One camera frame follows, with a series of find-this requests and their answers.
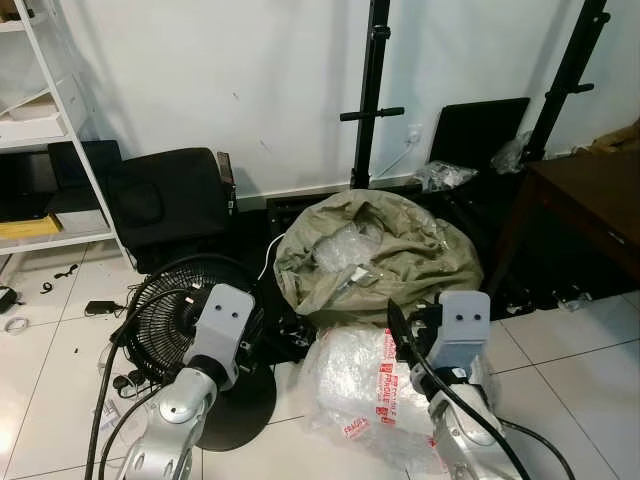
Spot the black stand pole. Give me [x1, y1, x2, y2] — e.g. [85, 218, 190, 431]
[339, 0, 407, 191]
[520, 0, 611, 167]

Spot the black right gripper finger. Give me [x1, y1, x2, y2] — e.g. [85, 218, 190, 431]
[388, 298, 415, 353]

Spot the brown cardboard piece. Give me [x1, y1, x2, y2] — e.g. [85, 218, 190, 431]
[584, 119, 640, 157]

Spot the bubble wrap parcel, red tape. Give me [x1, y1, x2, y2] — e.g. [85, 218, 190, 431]
[300, 324, 501, 473]

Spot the black power adapter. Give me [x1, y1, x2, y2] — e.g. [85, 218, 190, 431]
[84, 299, 123, 317]

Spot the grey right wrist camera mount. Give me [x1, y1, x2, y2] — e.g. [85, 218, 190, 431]
[437, 290, 493, 372]

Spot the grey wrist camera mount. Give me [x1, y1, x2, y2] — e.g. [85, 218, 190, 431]
[185, 283, 257, 387]
[437, 290, 493, 372]

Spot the dark brown wooden table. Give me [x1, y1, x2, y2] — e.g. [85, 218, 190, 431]
[488, 148, 640, 301]

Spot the yellow book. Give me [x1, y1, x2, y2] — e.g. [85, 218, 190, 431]
[0, 214, 62, 240]

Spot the white metal shelf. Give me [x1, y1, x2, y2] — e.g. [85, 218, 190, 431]
[0, 0, 137, 273]

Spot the black floor fan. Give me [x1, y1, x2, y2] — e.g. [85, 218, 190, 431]
[118, 254, 278, 453]

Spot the flat black panel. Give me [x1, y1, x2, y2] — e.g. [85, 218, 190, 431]
[429, 97, 532, 173]

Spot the black fabric bag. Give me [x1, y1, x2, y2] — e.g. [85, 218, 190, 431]
[104, 147, 237, 251]

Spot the clear plastic bag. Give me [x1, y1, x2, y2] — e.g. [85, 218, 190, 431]
[414, 160, 480, 194]
[491, 131, 532, 174]

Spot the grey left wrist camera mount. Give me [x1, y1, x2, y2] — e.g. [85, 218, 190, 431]
[185, 283, 257, 387]

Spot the olive green cloth bag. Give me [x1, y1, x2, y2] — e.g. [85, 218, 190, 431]
[273, 189, 487, 331]

